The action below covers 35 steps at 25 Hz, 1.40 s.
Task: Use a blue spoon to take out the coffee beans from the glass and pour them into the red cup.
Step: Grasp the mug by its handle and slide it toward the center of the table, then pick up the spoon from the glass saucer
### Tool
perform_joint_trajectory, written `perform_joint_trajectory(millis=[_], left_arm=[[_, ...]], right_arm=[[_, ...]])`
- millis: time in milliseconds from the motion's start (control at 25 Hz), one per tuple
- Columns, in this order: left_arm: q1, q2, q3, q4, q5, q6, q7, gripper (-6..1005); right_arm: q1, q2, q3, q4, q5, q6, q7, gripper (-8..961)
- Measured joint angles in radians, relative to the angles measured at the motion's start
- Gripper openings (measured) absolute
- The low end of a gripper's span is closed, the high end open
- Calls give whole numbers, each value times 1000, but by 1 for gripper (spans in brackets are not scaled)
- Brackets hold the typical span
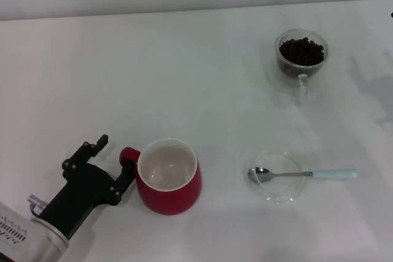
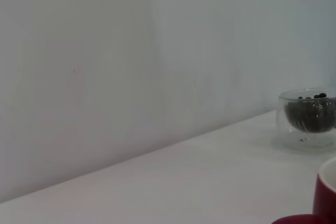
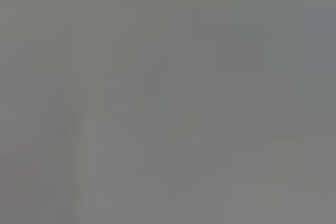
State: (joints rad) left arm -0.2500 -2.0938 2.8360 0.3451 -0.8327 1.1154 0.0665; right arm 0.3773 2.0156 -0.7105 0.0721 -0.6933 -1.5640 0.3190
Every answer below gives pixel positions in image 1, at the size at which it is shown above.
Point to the red ceramic mug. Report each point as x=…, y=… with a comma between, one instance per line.
x=172, y=196

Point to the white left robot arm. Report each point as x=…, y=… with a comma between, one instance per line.
x=27, y=240

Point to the clear glass cup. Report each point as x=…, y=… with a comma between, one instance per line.
x=302, y=87

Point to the small clear glass saucer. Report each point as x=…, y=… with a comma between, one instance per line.
x=276, y=191

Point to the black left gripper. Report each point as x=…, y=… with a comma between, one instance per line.
x=83, y=188

